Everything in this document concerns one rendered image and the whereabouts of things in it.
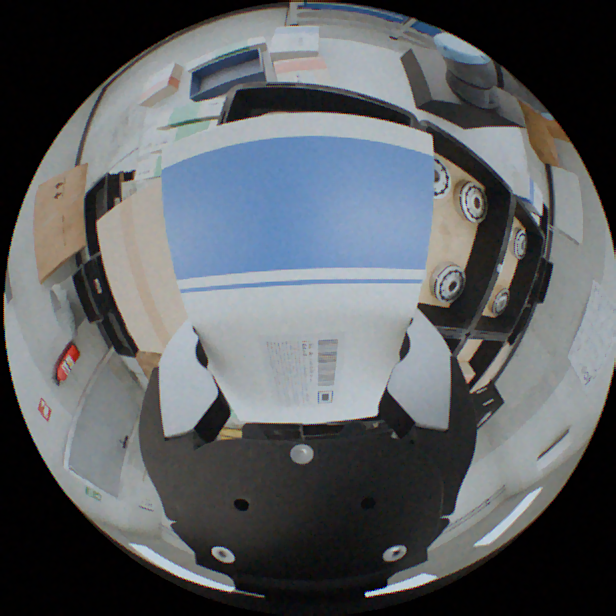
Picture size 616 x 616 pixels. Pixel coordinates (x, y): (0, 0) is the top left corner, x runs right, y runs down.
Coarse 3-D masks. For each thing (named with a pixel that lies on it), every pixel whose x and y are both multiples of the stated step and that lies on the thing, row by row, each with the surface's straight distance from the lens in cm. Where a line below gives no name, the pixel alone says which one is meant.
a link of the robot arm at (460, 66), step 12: (444, 36) 54; (444, 48) 50; (456, 48) 49; (468, 48) 50; (444, 60) 56; (456, 60) 50; (468, 60) 49; (480, 60) 49; (492, 60) 52; (456, 72) 56; (468, 72) 52; (480, 72) 51; (492, 72) 51; (480, 84) 56; (492, 84) 54
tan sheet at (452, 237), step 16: (464, 176) 55; (448, 192) 51; (448, 208) 51; (432, 224) 48; (448, 224) 51; (464, 224) 55; (432, 240) 49; (448, 240) 52; (464, 240) 56; (432, 256) 50; (448, 256) 53; (464, 256) 57; (432, 272) 52; (432, 304) 57; (448, 304) 61
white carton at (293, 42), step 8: (280, 32) 75; (288, 32) 74; (296, 32) 74; (304, 32) 74; (312, 32) 74; (272, 40) 70; (280, 40) 69; (288, 40) 69; (296, 40) 68; (304, 40) 68; (312, 40) 68; (272, 48) 66; (280, 48) 65; (288, 48) 64; (296, 48) 64; (304, 48) 64; (312, 48) 64; (272, 56) 65; (280, 56) 66; (288, 56) 66; (296, 56) 66; (304, 56) 66; (312, 56) 66; (272, 64) 69
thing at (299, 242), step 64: (256, 128) 9; (320, 128) 9; (384, 128) 9; (192, 192) 9; (256, 192) 8; (320, 192) 8; (384, 192) 9; (192, 256) 10; (256, 256) 9; (320, 256) 8; (384, 256) 9; (192, 320) 11; (256, 320) 10; (320, 320) 10; (384, 320) 11; (256, 384) 14; (320, 384) 13; (384, 384) 15
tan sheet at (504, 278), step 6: (516, 222) 78; (522, 228) 83; (510, 252) 77; (510, 258) 78; (516, 258) 82; (504, 264) 75; (510, 264) 79; (516, 264) 83; (504, 270) 76; (510, 270) 80; (498, 276) 74; (504, 276) 78; (510, 276) 82; (498, 282) 75; (504, 282) 79; (486, 306) 76; (486, 312) 78
